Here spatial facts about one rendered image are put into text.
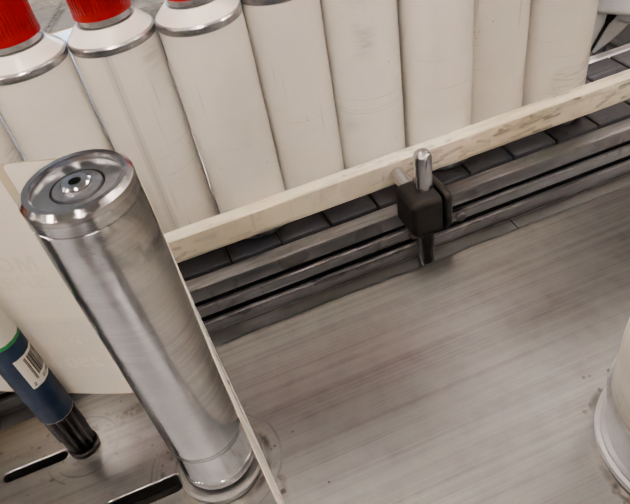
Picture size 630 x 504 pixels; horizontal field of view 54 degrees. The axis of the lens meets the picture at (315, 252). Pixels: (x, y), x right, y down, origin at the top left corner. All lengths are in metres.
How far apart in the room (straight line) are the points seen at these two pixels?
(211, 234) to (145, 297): 0.20
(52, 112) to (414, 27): 0.23
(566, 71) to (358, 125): 0.16
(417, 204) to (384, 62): 0.10
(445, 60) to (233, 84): 0.15
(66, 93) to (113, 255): 0.20
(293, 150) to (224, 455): 0.22
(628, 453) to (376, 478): 0.12
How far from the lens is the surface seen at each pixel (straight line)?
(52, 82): 0.39
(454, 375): 0.36
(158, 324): 0.23
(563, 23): 0.49
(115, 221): 0.20
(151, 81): 0.39
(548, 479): 0.33
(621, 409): 0.31
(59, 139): 0.40
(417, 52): 0.44
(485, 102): 0.50
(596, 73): 0.61
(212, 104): 0.39
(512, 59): 0.49
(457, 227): 0.50
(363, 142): 0.46
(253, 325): 0.46
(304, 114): 0.42
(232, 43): 0.38
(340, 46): 0.42
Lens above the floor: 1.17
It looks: 43 degrees down
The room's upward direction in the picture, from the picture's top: 12 degrees counter-clockwise
